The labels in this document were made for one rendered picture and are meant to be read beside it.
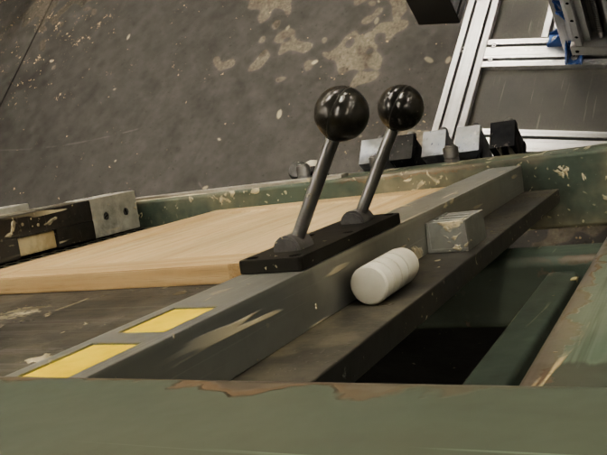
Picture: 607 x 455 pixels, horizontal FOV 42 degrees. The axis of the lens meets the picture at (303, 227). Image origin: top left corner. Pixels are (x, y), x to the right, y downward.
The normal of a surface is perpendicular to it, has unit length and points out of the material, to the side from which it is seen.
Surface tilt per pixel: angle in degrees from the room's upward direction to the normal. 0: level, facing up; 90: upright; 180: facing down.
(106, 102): 0
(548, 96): 0
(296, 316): 90
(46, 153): 0
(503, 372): 55
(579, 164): 35
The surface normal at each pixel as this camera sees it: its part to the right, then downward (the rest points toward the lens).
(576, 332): -0.14, -0.98
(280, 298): 0.88, -0.07
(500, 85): -0.44, -0.43
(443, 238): -0.45, 0.14
